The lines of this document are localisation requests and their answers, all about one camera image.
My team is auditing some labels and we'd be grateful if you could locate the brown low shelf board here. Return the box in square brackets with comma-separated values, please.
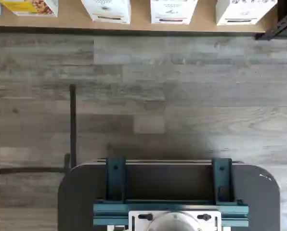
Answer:
[0, 0, 279, 33]

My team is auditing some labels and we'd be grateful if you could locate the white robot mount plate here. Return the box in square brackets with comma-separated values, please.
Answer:
[128, 210, 222, 231]

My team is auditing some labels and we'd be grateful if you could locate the teal aluminium frame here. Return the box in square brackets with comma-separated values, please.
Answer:
[93, 157, 249, 228]

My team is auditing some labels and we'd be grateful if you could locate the white box pink strip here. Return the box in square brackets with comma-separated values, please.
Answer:
[150, 0, 198, 25]

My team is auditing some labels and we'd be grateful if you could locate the black floor strip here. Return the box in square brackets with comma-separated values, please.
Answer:
[69, 84, 77, 169]

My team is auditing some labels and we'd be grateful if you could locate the white box yellow strip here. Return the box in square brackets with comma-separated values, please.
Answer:
[80, 0, 131, 25]

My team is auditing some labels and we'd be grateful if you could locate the dark rounded cart top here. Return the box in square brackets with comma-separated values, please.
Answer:
[58, 160, 281, 231]

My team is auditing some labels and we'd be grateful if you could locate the purely elizabeth granola box yellow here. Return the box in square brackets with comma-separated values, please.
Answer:
[0, 0, 59, 18]

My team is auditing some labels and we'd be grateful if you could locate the white box dark strip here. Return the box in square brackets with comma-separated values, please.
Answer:
[215, 0, 278, 26]

